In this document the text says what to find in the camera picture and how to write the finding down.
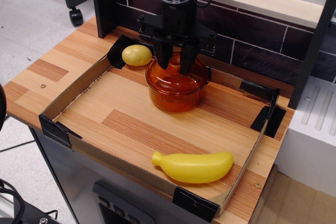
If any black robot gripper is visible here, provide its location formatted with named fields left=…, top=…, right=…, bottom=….
left=138, top=1, right=217, bottom=74

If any orange transparent pot lid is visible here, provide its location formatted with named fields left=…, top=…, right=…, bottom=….
left=145, top=51, right=209, bottom=95

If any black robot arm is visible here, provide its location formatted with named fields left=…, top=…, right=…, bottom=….
left=138, top=0, right=217, bottom=74

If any orange transparent toy pot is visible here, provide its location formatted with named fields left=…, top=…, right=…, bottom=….
left=145, top=66, right=212, bottom=114

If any yellow toy potato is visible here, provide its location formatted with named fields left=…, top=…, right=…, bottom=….
left=122, top=45, right=152, bottom=67

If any cardboard fence with black tape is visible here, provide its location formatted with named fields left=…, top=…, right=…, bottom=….
left=38, top=33, right=293, bottom=223

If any black office chair base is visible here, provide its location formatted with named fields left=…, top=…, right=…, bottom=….
left=65, top=0, right=88, bottom=27

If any yellow toy banana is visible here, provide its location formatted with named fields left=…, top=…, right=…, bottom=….
left=152, top=151, right=234, bottom=184

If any white ridged sink drainer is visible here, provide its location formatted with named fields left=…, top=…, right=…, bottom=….
left=301, top=82, right=335, bottom=136

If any grey oven control panel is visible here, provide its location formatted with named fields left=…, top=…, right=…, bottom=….
left=92, top=183, right=155, bottom=224

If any black vertical post left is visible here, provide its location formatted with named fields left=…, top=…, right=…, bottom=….
left=93, top=0, right=119, bottom=38

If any black vertical post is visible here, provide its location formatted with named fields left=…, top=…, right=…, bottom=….
left=93, top=0, right=119, bottom=38
left=288, top=0, right=335, bottom=109

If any black vertical post right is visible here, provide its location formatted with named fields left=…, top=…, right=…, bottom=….
left=288, top=0, right=335, bottom=109

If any black cable bottom left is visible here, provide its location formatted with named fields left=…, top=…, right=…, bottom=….
left=0, top=178, right=58, bottom=224

